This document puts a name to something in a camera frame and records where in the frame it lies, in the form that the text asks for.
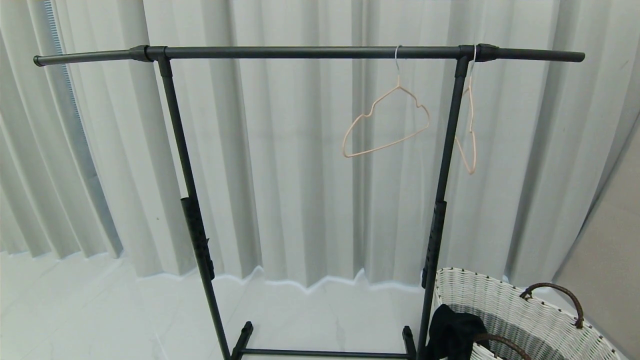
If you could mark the pink clothes hanger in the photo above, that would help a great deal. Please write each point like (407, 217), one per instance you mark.
(472, 170)
(385, 144)

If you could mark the black clothes rack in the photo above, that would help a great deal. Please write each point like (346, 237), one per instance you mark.
(300, 52)

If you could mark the white laundry basket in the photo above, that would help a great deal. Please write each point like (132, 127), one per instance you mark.
(500, 300)

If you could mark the black garment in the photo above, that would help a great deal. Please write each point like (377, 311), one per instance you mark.
(452, 332)

